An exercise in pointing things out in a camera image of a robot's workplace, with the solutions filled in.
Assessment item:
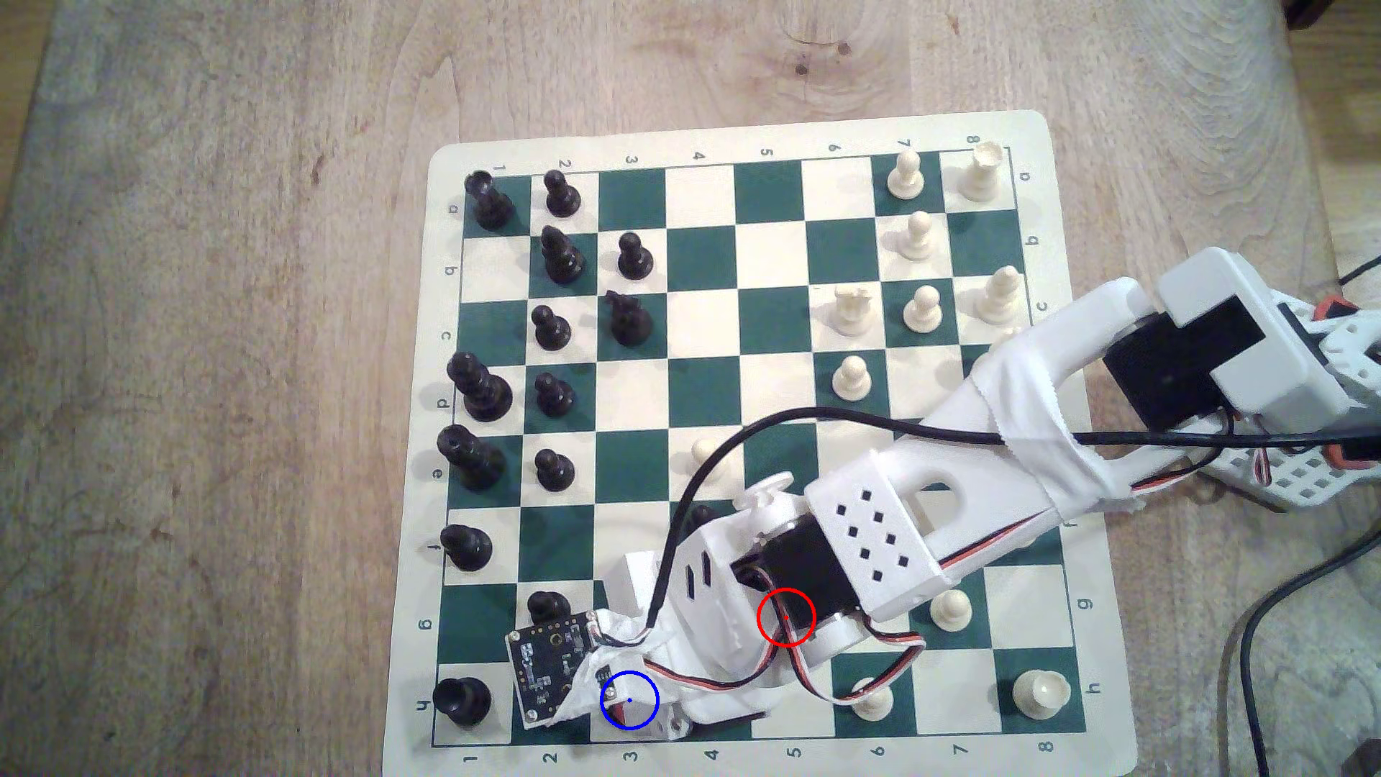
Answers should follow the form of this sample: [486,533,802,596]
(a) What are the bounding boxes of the white rook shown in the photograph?
[958,143,1006,203]
[1014,669,1072,722]

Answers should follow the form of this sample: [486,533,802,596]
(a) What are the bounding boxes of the red white black servo wires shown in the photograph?
[637,432,1275,710]

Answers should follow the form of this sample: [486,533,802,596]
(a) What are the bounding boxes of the dark object at table edge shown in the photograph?
[1284,0,1381,32]

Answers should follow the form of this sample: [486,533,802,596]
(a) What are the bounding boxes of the black power cable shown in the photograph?
[1239,529,1381,777]

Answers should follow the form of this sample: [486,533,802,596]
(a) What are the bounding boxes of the black king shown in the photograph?
[436,424,507,492]

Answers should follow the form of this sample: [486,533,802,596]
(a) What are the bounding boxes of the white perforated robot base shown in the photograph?
[1187,291,1381,511]

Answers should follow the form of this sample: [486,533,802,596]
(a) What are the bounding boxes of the black queen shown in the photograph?
[447,350,515,423]

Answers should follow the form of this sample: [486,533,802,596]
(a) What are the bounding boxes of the white bishop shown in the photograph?
[976,265,1023,326]

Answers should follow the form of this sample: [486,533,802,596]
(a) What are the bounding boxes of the white knight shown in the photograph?
[829,283,875,337]

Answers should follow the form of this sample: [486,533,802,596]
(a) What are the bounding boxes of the black bishop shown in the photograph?
[440,524,494,572]
[539,224,587,286]

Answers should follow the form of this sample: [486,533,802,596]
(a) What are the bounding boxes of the green and cream chess mat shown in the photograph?
[380,109,1139,777]

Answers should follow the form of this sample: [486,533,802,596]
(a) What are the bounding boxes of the black camera cable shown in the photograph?
[644,406,1381,651]

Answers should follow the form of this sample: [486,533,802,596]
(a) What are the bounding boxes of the black rook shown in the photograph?
[432,678,492,727]
[464,171,516,231]

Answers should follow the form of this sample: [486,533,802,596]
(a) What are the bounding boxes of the black knight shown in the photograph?
[605,289,655,347]

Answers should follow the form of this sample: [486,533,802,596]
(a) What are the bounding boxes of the white printed gripper body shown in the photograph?
[620,473,865,727]

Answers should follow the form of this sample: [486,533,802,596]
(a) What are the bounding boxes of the black camera circuit board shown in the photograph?
[506,612,602,727]

